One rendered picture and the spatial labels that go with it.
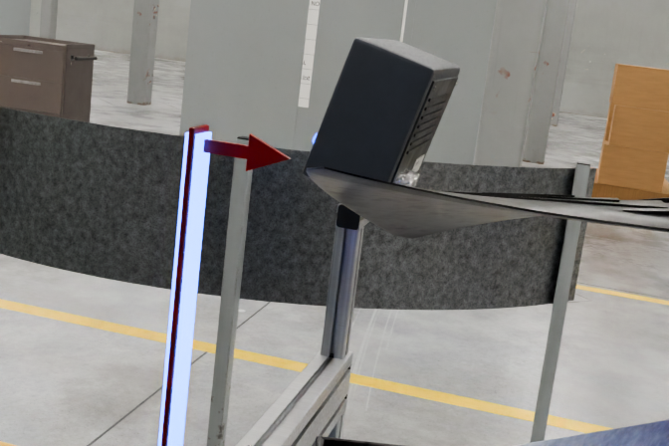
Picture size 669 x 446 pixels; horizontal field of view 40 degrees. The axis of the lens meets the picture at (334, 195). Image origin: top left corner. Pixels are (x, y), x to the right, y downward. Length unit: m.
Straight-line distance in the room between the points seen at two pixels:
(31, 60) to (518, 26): 3.93
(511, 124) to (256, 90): 2.64
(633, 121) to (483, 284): 6.13
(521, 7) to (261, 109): 2.71
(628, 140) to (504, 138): 3.87
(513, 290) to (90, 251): 1.16
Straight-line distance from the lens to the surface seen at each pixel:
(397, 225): 0.65
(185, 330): 0.62
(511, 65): 4.79
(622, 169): 8.63
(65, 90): 7.21
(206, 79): 7.05
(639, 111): 8.58
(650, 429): 0.57
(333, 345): 1.16
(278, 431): 0.95
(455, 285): 2.50
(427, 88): 1.13
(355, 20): 6.68
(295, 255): 2.35
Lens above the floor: 1.26
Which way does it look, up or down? 10 degrees down
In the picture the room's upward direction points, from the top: 7 degrees clockwise
